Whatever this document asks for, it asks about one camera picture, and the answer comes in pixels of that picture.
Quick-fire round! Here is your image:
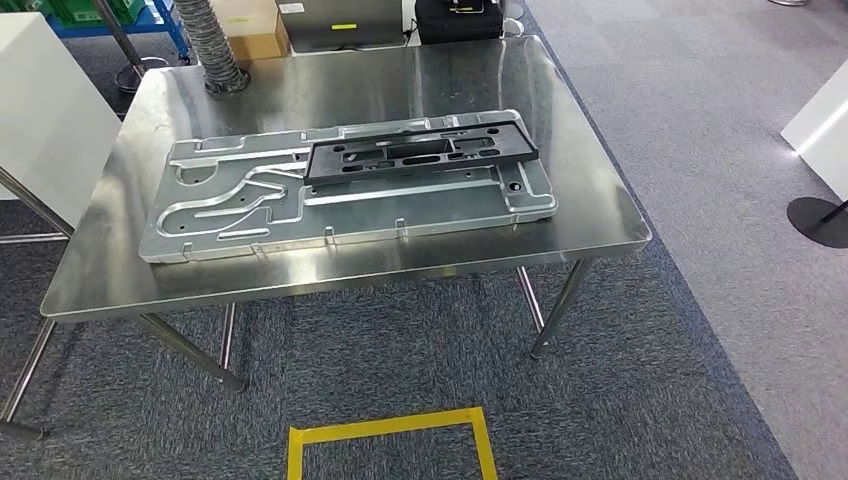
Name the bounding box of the black plastic frame part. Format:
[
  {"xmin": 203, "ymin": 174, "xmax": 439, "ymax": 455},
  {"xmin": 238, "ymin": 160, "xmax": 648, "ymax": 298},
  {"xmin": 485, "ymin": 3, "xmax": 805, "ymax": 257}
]
[{"xmin": 302, "ymin": 120, "xmax": 540, "ymax": 187}]

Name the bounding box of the stainless steel workbench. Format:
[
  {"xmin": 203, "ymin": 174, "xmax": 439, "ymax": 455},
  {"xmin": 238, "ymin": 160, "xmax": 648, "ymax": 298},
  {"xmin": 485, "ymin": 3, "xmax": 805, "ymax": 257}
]
[{"xmin": 39, "ymin": 34, "xmax": 654, "ymax": 393}]

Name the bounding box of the stamped silver metal plate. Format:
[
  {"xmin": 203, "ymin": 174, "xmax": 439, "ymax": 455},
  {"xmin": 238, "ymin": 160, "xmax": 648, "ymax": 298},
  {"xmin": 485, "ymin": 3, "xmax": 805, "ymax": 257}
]
[{"xmin": 137, "ymin": 109, "xmax": 559, "ymax": 265}]

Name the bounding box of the black equipment case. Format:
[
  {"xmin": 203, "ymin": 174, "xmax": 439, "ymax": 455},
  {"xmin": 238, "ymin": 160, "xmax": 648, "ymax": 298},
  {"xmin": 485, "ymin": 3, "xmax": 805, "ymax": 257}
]
[{"xmin": 413, "ymin": 0, "xmax": 506, "ymax": 46}]

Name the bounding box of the grey steel cabinet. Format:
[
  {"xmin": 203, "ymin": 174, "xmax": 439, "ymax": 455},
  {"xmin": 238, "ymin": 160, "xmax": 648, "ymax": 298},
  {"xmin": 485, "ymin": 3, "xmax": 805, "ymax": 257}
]
[{"xmin": 274, "ymin": 0, "xmax": 407, "ymax": 54}]

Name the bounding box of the brown cardboard box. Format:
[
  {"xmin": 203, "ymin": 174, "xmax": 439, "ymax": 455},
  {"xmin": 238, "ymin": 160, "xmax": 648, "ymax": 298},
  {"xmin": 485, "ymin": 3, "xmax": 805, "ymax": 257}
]
[{"xmin": 211, "ymin": 0, "xmax": 293, "ymax": 62}]

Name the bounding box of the blue metal cart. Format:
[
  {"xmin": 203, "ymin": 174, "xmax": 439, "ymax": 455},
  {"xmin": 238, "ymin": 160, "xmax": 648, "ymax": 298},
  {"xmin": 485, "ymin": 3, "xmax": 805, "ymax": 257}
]
[{"xmin": 46, "ymin": 0, "xmax": 193, "ymax": 66}]

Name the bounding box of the round metal stand base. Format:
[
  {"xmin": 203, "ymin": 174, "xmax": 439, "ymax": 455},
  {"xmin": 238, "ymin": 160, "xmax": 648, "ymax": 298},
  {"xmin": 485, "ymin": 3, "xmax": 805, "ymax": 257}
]
[{"xmin": 89, "ymin": 0, "xmax": 172, "ymax": 95}]

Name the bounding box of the black round stand base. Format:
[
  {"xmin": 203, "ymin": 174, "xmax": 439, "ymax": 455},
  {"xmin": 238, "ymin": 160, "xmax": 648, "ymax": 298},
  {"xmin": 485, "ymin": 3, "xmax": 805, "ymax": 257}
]
[{"xmin": 786, "ymin": 196, "xmax": 848, "ymax": 250}]

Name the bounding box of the white panel cabinet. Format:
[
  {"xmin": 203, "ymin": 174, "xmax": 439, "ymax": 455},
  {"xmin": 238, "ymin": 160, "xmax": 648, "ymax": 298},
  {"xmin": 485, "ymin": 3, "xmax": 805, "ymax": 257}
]
[{"xmin": 0, "ymin": 11, "xmax": 124, "ymax": 230}]

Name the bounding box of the white partition panel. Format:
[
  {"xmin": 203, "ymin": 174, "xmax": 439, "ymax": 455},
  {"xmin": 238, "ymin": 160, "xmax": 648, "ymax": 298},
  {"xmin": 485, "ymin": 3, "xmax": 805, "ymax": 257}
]
[{"xmin": 780, "ymin": 59, "xmax": 848, "ymax": 203}]

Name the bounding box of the green plastic crate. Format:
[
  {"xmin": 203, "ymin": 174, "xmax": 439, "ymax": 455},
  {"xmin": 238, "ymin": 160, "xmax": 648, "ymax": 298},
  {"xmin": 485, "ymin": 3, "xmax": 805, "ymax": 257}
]
[{"xmin": 0, "ymin": 0, "xmax": 155, "ymax": 28}]

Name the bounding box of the grey ribbed flexible hose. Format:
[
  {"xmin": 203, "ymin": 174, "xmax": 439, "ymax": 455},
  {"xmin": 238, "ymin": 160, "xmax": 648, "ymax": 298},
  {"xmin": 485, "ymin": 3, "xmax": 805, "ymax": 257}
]
[{"xmin": 172, "ymin": 0, "xmax": 252, "ymax": 98}]

